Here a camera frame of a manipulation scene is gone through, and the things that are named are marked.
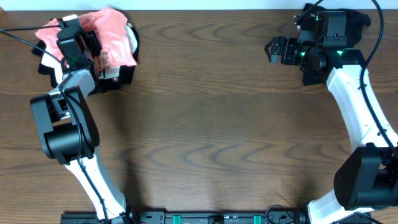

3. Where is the pink t-shirt with brown print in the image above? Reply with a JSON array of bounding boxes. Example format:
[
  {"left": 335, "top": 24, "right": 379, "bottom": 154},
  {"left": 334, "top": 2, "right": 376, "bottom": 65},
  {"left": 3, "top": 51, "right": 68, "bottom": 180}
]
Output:
[{"left": 35, "top": 7, "right": 137, "bottom": 70}]

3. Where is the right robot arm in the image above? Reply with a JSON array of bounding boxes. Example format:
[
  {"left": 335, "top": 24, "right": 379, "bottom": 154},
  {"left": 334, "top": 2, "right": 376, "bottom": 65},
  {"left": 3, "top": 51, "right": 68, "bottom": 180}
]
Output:
[{"left": 264, "top": 9, "right": 397, "bottom": 223}]

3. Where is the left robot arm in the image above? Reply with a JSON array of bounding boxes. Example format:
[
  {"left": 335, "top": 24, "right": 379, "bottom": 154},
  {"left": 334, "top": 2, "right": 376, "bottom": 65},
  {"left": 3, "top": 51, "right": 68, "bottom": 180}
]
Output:
[{"left": 30, "top": 16, "right": 139, "bottom": 223}]

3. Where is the black crumpled garment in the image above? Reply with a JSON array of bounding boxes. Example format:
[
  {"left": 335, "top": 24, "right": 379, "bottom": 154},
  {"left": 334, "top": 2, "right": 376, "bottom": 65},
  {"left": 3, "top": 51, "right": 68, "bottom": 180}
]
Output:
[{"left": 299, "top": 3, "right": 371, "bottom": 86}]

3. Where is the black folded garment under white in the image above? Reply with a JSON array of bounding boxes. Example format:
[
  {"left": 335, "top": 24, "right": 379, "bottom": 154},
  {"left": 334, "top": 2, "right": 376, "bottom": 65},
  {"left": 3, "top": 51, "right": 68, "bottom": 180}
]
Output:
[{"left": 32, "top": 16, "right": 139, "bottom": 94}]

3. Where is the white t-shirt with pixel camera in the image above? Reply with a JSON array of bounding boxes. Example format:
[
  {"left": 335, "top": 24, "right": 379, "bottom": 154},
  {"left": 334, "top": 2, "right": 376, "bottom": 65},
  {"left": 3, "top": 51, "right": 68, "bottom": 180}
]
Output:
[{"left": 38, "top": 23, "right": 139, "bottom": 91}]

